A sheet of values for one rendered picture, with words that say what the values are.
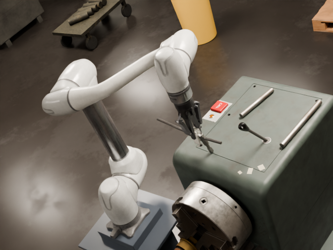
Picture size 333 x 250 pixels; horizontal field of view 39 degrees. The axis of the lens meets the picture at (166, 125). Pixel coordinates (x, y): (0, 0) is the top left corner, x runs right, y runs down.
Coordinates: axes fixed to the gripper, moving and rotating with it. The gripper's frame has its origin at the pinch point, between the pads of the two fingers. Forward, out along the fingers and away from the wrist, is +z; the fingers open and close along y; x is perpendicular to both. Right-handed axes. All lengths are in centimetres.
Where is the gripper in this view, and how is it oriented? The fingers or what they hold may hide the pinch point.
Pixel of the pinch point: (196, 136)
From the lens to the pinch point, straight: 189.2
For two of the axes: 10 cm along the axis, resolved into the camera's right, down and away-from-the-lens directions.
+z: 3.2, 7.3, 6.1
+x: 7.1, 2.4, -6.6
